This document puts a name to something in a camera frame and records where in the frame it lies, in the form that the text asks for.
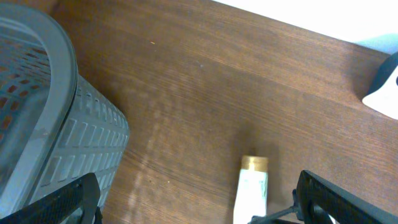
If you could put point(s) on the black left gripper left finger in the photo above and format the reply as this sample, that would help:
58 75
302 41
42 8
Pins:
82 194

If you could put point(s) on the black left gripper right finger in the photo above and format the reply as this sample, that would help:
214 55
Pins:
319 200

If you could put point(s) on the white tube gold cap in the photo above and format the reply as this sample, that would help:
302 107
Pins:
251 195

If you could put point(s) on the grey plastic basket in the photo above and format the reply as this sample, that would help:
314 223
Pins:
55 126

